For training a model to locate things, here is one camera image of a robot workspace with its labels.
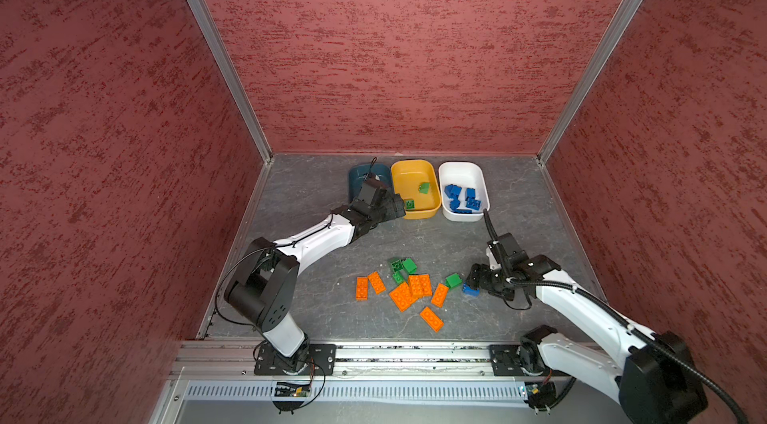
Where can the aluminium corner post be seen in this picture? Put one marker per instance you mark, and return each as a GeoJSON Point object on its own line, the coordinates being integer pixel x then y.
{"type": "Point", "coordinates": [218, 49]}
{"type": "Point", "coordinates": [615, 30]}

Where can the circuit board with wires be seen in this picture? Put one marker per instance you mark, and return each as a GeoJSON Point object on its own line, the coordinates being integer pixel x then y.
{"type": "Point", "coordinates": [289, 397]}
{"type": "Point", "coordinates": [540, 397]}

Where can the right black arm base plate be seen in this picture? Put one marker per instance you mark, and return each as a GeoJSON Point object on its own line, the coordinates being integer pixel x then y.
{"type": "Point", "coordinates": [512, 360]}

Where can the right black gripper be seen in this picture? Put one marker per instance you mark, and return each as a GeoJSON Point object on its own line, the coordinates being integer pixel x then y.
{"type": "Point", "coordinates": [478, 279]}

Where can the dark teal plastic bin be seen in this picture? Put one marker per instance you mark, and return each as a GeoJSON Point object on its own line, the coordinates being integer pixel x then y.
{"type": "Point", "coordinates": [359, 181]}

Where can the white plastic bin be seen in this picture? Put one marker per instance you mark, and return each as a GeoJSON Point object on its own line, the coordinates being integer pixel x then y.
{"type": "Point", "coordinates": [466, 175]}

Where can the right aluminium corner post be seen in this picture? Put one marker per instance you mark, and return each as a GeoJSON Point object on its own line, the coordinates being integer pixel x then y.
{"type": "Point", "coordinates": [615, 30]}

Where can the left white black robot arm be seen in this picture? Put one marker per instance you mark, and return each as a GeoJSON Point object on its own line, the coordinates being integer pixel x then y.
{"type": "Point", "coordinates": [263, 285]}

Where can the orange lego far left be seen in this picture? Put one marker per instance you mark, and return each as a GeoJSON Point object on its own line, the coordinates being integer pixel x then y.
{"type": "Point", "coordinates": [362, 289]}

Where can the left aluminium corner post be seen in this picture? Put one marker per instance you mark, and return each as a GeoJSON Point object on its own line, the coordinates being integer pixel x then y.
{"type": "Point", "coordinates": [218, 49]}

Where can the green lego tall centre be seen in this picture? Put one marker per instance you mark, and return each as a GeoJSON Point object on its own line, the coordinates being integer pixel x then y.
{"type": "Point", "coordinates": [396, 266]}

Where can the left circuit board with wires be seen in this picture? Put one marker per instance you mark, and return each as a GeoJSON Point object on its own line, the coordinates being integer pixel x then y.
{"type": "Point", "coordinates": [289, 397]}

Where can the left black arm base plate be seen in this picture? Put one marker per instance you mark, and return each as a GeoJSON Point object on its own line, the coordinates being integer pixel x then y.
{"type": "Point", "coordinates": [310, 359]}

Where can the yellow plastic bin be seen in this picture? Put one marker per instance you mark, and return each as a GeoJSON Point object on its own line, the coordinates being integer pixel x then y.
{"type": "Point", "coordinates": [407, 176]}

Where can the aluminium front rail frame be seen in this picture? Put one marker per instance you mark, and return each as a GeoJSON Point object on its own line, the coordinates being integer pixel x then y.
{"type": "Point", "coordinates": [215, 381]}

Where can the orange lego large centre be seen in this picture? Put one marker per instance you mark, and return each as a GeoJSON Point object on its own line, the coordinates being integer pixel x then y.
{"type": "Point", "coordinates": [402, 297]}

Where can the right circuit board with wires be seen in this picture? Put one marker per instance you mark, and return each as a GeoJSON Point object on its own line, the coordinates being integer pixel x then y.
{"type": "Point", "coordinates": [540, 397]}

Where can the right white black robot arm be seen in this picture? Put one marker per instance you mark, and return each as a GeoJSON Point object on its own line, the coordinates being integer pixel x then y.
{"type": "Point", "coordinates": [651, 376]}

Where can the orange lego bottom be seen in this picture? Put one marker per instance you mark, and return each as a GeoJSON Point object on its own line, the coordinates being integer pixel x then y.
{"type": "Point", "coordinates": [431, 319]}

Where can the orange lego right tilted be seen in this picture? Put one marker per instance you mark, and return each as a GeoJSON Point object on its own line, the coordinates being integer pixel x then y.
{"type": "Point", "coordinates": [440, 295]}

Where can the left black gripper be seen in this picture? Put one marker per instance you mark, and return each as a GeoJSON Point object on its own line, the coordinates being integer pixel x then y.
{"type": "Point", "coordinates": [389, 210]}

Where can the blue lego pair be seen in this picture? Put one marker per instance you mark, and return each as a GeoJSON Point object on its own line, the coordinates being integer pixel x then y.
{"type": "Point", "coordinates": [453, 192]}

